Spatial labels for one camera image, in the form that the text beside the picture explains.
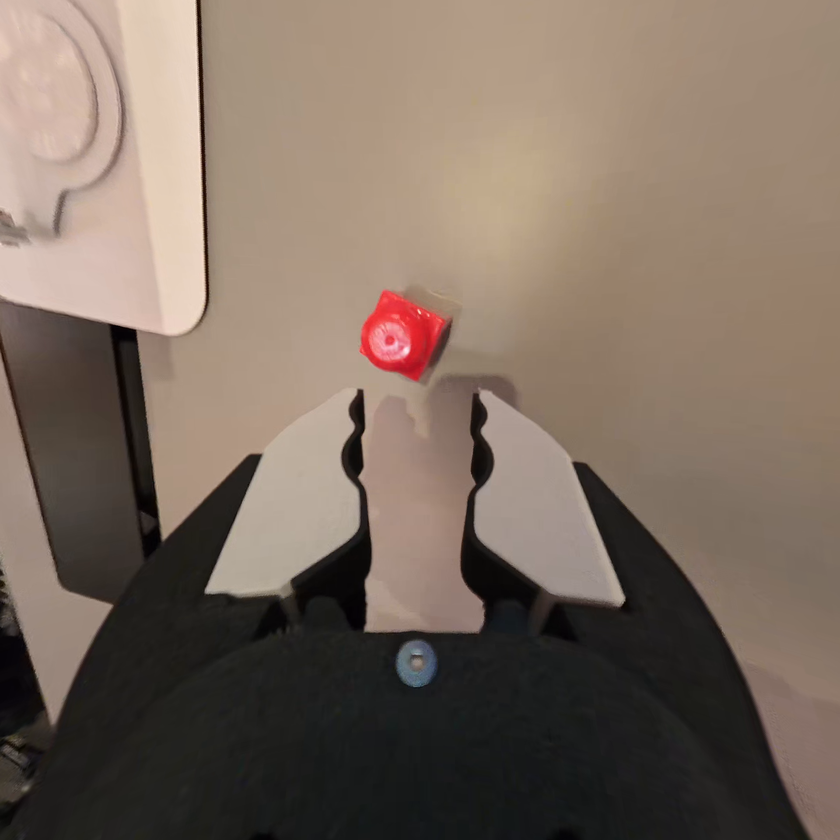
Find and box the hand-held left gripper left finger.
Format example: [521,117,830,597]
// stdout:
[205,387,372,632]

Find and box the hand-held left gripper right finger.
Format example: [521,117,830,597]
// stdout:
[461,388,627,634]

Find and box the red toy block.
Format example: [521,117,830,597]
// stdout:
[359,289,454,382]

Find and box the white document stand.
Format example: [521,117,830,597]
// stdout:
[0,0,210,337]

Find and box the black cable tray cover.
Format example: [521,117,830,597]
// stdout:
[0,302,162,606]

